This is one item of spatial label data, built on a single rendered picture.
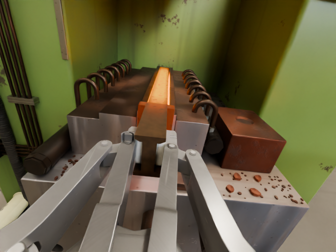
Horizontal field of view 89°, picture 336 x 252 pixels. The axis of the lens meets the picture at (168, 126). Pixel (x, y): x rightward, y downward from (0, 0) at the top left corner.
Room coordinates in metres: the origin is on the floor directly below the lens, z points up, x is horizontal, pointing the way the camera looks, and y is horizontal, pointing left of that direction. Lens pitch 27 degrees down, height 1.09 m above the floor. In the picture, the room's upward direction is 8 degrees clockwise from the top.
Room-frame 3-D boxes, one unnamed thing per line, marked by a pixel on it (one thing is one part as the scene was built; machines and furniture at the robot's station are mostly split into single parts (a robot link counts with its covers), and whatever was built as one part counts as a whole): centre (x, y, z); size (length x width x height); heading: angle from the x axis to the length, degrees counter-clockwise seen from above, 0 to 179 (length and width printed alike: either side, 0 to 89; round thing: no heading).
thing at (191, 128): (0.42, 0.05, 0.96); 0.42 x 0.20 x 0.09; 3
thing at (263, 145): (0.28, -0.13, 0.95); 0.12 x 0.09 x 0.07; 3
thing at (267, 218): (0.44, 0.00, 0.69); 0.56 x 0.38 x 0.45; 3
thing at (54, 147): (0.35, 0.17, 0.93); 0.40 x 0.03 x 0.03; 3
